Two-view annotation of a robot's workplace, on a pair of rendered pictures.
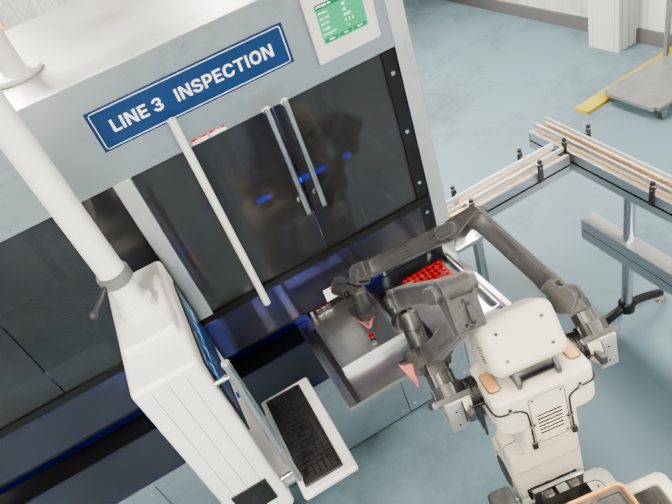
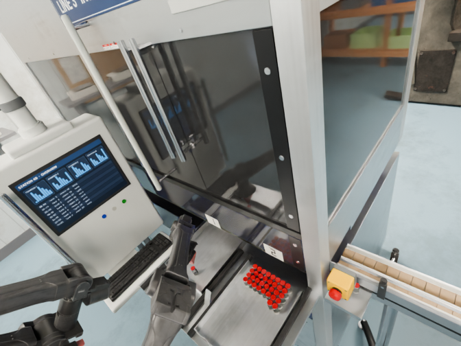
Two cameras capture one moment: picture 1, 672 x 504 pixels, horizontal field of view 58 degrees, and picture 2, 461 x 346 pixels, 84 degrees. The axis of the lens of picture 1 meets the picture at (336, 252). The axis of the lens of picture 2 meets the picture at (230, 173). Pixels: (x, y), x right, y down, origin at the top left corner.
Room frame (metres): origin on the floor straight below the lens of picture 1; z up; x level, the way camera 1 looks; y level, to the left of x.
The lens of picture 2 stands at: (1.45, -0.79, 1.88)
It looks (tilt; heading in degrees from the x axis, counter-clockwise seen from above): 36 degrees down; 63
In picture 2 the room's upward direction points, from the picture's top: 18 degrees counter-clockwise
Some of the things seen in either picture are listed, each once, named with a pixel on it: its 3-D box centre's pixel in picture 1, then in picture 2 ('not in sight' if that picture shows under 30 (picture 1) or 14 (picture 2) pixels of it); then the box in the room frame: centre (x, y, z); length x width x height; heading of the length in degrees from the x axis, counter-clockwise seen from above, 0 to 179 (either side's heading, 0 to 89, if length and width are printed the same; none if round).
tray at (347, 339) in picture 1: (353, 325); (208, 250); (1.63, 0.04, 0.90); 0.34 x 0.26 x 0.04; 12
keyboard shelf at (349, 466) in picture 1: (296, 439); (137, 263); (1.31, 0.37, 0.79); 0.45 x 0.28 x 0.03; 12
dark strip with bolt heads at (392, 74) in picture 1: (413, 155); (286, 187); (1.81, -0.38, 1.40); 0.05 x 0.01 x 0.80; 102
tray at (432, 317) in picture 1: (444, 298); (249, 312); (1.59, -0.32, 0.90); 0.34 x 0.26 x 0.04; 12
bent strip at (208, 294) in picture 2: not in sight; (199, 308); (1.45, -0.17, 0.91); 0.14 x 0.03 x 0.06; 13
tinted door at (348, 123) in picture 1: (358, 154); (228, 141); (1.78, -0.19, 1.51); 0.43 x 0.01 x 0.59; 102
